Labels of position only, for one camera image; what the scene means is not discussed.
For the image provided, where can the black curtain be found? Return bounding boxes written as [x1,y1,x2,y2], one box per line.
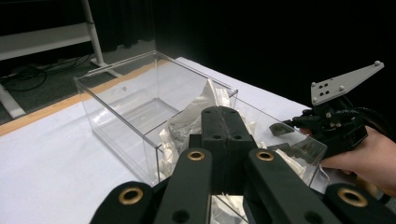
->
[0,0,396,143]

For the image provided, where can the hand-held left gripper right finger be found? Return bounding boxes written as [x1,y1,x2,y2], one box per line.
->
[221,105,260,196]

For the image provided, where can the clear plastic box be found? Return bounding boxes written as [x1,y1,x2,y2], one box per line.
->
[74,49,331,224]

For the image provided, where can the silver wrapper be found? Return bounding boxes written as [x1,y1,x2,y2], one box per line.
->
[166,78,219,147]

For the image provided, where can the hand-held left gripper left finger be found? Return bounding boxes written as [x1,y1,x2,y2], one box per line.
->
[201,105,231,195]

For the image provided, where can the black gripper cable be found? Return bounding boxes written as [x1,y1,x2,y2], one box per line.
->
[342,95,394,142]

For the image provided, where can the white metal desk frame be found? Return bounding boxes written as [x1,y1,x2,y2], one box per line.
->
[0,0,123,119]

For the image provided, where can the black floor cables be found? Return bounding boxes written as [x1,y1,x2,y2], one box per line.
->
[0,53,94,93]

